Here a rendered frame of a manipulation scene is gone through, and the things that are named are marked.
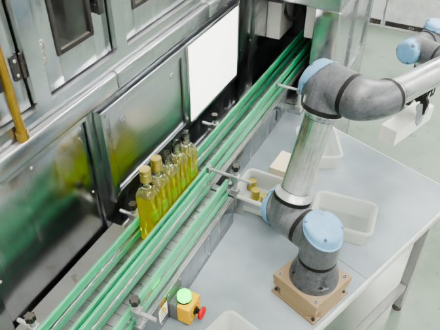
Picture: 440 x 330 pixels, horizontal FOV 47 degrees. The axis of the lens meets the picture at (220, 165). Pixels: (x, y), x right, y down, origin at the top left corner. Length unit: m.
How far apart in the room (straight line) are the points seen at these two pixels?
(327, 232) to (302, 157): 0.22
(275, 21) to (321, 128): 1.19
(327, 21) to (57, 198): 1.37
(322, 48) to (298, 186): 1.01
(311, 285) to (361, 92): 0.59
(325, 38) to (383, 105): 1.05
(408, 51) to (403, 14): 3.55
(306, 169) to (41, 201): 0.72
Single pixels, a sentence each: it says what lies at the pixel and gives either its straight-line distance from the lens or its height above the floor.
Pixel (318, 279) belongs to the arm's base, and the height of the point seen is 0.90.
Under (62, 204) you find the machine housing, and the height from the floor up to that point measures 1.10.
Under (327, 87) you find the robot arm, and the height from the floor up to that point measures 1.43.
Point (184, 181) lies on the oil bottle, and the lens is 1.69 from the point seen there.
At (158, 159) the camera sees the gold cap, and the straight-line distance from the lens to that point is 1.51.
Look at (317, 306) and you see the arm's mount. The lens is 1.57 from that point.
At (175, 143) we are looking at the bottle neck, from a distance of 1.62.
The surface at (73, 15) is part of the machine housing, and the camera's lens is 1.36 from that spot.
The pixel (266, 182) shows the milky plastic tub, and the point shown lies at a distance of 1.97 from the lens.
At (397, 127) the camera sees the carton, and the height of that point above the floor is 1.11.
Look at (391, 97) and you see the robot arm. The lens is 1.33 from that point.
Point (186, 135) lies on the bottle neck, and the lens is 1.64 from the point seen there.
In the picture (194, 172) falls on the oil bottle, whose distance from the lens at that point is 1.73.
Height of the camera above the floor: 2.11
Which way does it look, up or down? 40 degrees down
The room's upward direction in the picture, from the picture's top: straight up
